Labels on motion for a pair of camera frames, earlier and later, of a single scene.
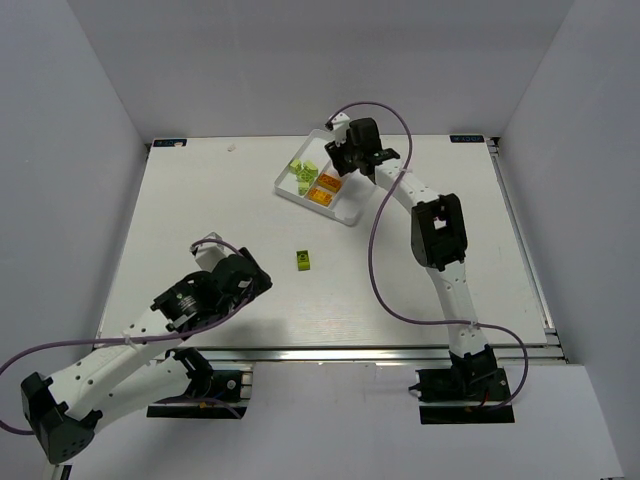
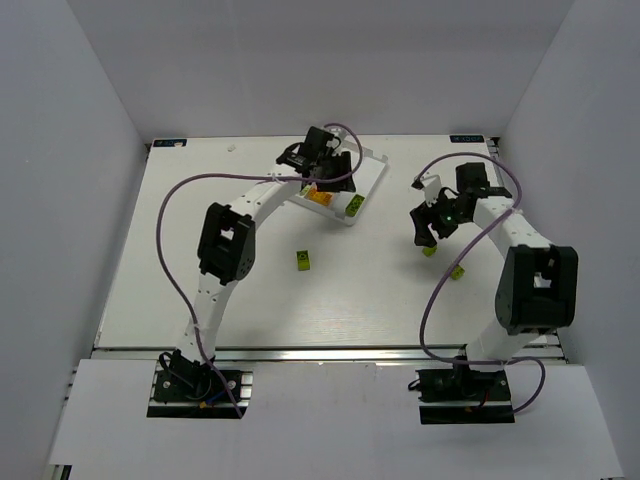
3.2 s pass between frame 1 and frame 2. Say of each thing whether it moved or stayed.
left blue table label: stayed
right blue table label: stayed
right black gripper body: moved
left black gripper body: moved
